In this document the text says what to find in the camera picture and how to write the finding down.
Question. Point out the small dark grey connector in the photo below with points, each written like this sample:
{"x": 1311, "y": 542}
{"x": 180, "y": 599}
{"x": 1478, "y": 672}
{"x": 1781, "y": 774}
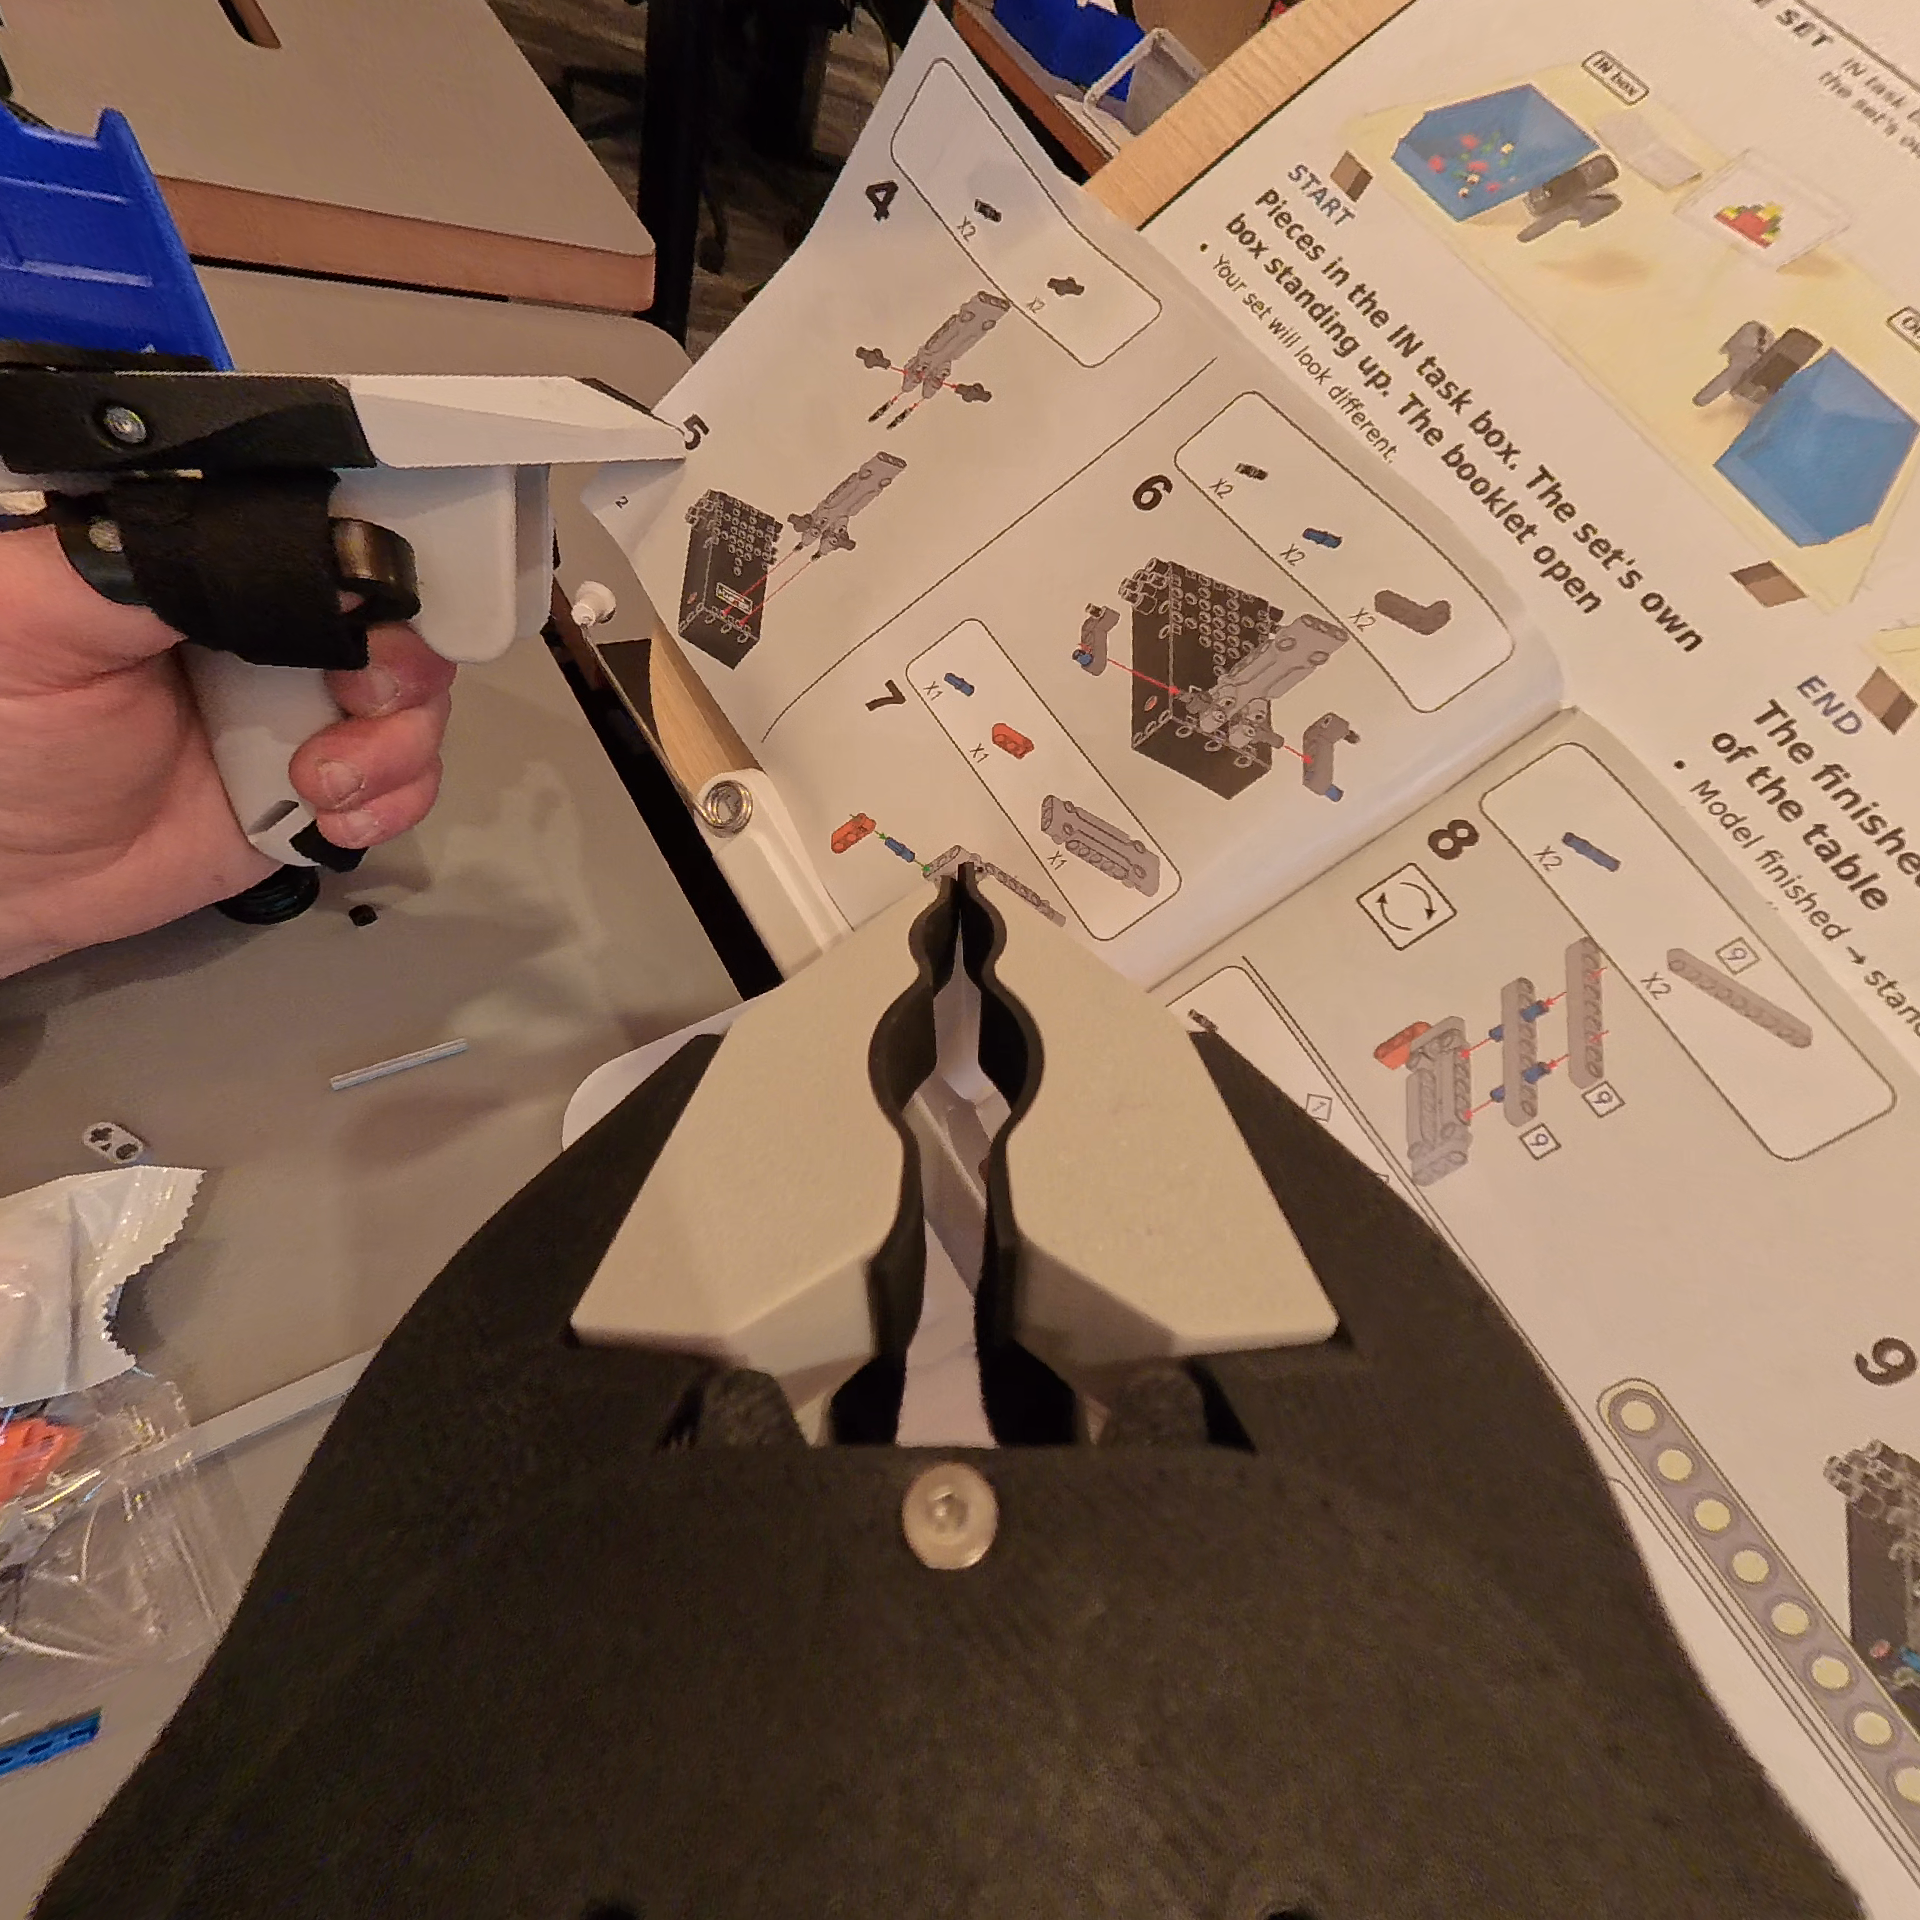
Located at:
{"x": 112, "y": 1140}

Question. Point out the clear plastic box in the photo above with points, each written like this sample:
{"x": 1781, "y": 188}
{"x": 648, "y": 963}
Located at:
{"x": 1147, "y": 82}

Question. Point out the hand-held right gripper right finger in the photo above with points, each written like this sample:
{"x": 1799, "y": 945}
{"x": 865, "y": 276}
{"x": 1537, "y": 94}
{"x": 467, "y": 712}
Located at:
{"x": 1161, "y": 1189}

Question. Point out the small black wheel hub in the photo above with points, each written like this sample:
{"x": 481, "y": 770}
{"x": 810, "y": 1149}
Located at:
{"x": 268, "y": 892}

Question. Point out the torn clear plastic bag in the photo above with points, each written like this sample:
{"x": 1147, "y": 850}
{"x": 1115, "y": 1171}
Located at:
{"x": 87, "y": 1275}

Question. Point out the white instruction booklet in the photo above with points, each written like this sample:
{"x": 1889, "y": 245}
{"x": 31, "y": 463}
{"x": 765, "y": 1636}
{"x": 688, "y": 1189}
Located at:
{"x": 1050, "y": 452}

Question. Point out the white stand base board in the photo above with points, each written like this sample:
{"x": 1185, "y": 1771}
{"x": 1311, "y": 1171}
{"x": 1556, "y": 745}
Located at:
{"x": 636, "y": 1093}

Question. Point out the blue beam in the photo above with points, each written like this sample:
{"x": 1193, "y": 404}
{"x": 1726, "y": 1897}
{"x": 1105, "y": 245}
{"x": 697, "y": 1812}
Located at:
{"x": 45, "y": 1749}

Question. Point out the grey axle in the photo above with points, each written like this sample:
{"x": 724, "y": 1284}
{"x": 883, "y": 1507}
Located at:
{"x": 391, "y": 1066}

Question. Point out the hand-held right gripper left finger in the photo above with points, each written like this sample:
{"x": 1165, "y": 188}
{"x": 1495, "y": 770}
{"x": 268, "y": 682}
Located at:
{"x": 765, "y": 1189}

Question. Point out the blue plastic bin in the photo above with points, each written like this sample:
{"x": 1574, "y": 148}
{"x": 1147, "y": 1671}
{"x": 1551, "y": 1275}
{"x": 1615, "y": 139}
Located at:
{"x": 104, "y": 245}

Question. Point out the person's left hand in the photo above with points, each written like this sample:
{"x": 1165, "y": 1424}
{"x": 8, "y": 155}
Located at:
{"x": 104, "y": 749}

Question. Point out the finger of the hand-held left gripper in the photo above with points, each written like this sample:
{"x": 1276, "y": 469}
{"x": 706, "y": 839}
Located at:
{"x": 512, "y": 418}

